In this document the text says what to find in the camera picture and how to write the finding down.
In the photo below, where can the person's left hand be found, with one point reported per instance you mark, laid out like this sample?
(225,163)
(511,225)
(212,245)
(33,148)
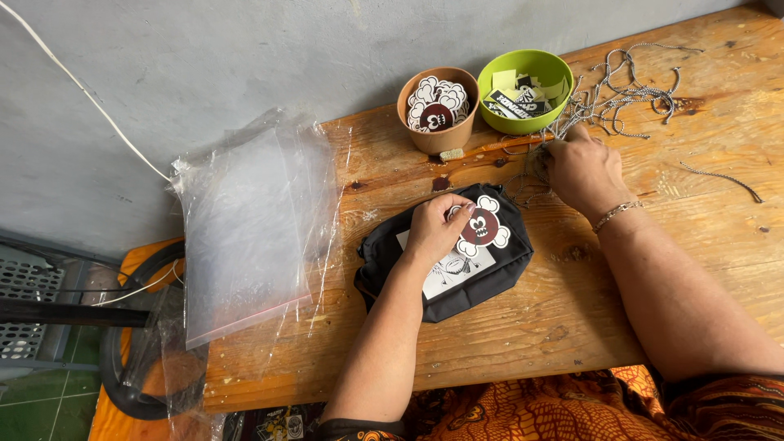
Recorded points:
(432,233)

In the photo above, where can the person's right hand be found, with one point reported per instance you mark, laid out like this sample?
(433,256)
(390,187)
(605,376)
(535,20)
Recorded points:
(585,174)

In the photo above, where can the person's right fingers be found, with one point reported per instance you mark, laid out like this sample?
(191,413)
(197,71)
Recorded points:
(560,153)

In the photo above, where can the cloud-shaped cartoon sticker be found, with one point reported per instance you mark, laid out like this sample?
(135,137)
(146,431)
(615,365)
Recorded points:
(487,230)

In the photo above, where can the green plastic bowl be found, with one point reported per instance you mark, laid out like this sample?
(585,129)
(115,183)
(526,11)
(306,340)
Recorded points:
(524,125)

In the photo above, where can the heap of printed labels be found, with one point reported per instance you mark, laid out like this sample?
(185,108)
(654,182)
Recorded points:
(520,98)

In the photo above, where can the orange toothbrush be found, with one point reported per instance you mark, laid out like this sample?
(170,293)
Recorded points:
(490,147)

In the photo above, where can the brown paper cup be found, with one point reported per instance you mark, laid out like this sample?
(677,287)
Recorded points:
(441,142)

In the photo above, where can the stack of cartoon stickers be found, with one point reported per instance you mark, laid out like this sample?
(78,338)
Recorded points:
(438,104)

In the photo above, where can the black fabric pouch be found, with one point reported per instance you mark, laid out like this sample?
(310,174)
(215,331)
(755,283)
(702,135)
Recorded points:
(490,279)

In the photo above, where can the white printed card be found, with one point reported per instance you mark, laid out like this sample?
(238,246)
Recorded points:
(456,272)

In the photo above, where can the orange batik clothing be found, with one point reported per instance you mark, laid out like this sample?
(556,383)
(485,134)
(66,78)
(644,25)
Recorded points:
(551,410)

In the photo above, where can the stack of clear zip bags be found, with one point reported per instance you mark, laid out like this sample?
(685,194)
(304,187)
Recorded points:
(251,226)

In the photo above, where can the packet of printed stickers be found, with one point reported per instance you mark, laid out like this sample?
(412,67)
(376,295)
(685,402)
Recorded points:
(275,424)

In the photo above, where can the crumpled clear plastic wrap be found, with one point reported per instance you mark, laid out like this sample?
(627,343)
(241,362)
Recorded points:
(177,373)

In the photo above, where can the black metal bar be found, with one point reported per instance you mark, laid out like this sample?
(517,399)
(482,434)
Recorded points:
(73,316)

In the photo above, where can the orange plastic chair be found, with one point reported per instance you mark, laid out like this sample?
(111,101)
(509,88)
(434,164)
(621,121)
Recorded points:
(113,422)

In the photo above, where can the grey metal rack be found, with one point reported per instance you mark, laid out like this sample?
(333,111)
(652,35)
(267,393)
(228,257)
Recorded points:
(27,288)

